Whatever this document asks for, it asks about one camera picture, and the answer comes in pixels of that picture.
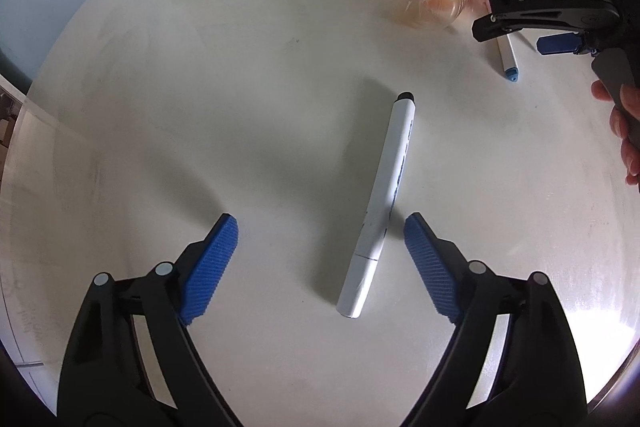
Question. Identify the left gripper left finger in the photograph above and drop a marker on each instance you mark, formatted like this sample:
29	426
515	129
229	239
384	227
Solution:
103	380

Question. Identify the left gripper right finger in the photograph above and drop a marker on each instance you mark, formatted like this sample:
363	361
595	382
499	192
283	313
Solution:
539	379

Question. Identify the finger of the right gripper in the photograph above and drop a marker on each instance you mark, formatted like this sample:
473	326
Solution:
491	26
568	43

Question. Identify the right hand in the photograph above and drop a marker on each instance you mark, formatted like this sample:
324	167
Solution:
620	125

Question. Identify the white marker blue cap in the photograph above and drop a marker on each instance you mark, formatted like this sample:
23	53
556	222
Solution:
507	57

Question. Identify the white marker black cap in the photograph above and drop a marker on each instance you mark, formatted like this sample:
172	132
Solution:
385	188

